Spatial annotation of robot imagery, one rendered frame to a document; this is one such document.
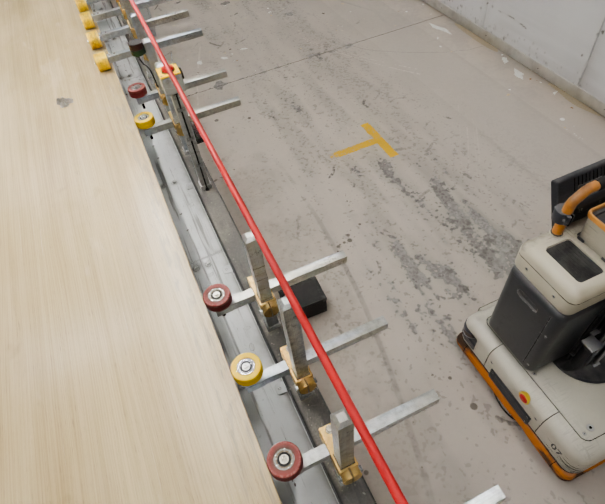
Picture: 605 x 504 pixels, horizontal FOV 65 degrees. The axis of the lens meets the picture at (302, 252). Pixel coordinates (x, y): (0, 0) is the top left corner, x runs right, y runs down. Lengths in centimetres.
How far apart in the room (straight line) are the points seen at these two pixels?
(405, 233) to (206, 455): 183
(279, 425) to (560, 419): 102
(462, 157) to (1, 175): 248
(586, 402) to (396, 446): 72
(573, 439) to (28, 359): 174
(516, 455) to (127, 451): 150
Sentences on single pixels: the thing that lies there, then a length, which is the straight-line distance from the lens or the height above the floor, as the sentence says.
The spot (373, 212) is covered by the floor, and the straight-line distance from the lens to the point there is 279.
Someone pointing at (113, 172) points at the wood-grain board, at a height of 90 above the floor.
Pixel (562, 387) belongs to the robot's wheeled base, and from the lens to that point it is 204.
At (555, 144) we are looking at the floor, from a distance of 345.
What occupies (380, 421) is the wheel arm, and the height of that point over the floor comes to 83.
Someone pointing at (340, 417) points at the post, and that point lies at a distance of 96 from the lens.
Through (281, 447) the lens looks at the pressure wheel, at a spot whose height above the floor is 91.
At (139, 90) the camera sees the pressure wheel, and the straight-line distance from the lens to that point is 233.
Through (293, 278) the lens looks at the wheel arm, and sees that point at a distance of 144.
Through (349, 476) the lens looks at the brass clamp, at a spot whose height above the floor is 84.
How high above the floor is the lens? 201
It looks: 50 degrees down
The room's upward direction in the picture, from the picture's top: 8 degrees counter-clockwise
